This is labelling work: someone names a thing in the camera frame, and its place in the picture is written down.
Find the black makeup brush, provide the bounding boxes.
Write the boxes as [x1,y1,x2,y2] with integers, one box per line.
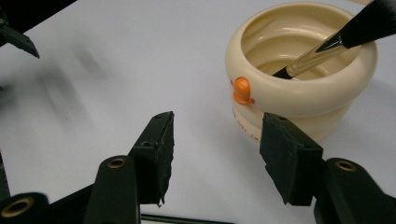
[272,0,396,80]

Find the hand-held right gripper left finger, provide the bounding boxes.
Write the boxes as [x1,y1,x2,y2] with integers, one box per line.
[128,111,176,208]

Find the cream ribbed cup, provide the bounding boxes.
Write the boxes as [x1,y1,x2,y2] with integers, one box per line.
[224,2,378,145]

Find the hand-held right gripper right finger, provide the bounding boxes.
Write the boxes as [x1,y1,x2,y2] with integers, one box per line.
[260,112,325,207]

